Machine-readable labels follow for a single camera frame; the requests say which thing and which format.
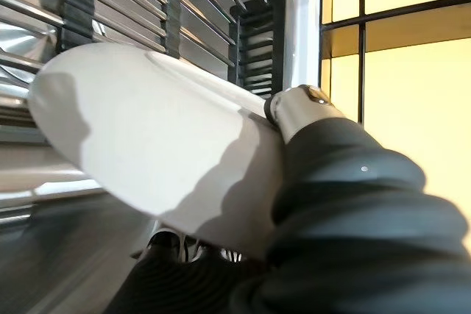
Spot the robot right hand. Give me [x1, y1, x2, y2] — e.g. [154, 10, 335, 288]
[106, 85, 471, 314]

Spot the cream round plate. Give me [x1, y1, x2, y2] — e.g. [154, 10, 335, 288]
[27, 41, 286, 260]

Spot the stainless steel sink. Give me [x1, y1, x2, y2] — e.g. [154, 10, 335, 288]
[0, 0, 299, 314]

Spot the black sink dish rack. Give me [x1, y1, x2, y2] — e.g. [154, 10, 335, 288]
[0, 0, 288, 146]

